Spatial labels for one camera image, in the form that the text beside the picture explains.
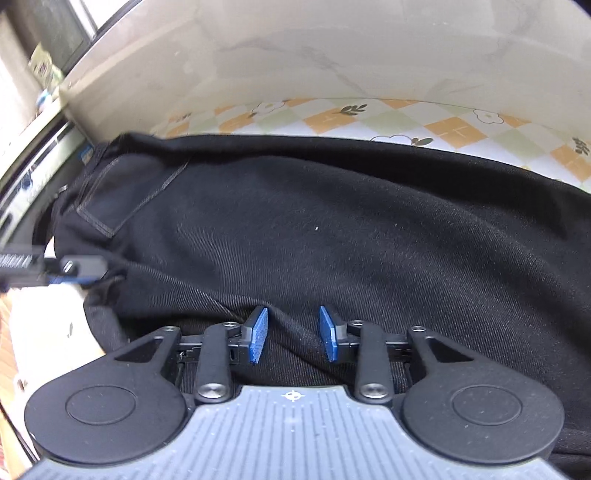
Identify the green white package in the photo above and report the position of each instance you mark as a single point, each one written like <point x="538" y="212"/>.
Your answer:
<point x="44" y="67"/>

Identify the small white blue container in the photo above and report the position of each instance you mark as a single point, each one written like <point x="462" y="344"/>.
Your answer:
<point x="45" y="99"/>

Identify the floral checked tablecloth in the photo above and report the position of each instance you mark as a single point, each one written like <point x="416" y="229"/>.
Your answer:
<point x="461" y="124"/>

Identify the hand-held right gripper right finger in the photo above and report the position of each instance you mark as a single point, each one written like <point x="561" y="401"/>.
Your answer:
<point x="328" y="334"/>

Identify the black pants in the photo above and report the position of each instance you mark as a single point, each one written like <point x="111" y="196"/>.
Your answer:
<point x="323" y="207"/>

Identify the washing machine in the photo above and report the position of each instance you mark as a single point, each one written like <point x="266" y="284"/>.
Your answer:
<point x="32" y="180"/>

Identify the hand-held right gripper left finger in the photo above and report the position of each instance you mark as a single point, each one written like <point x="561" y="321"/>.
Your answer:
<point x="257" y="334"/>

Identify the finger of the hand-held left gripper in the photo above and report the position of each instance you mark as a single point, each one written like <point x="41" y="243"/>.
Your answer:
<point x="83" y="266"/>

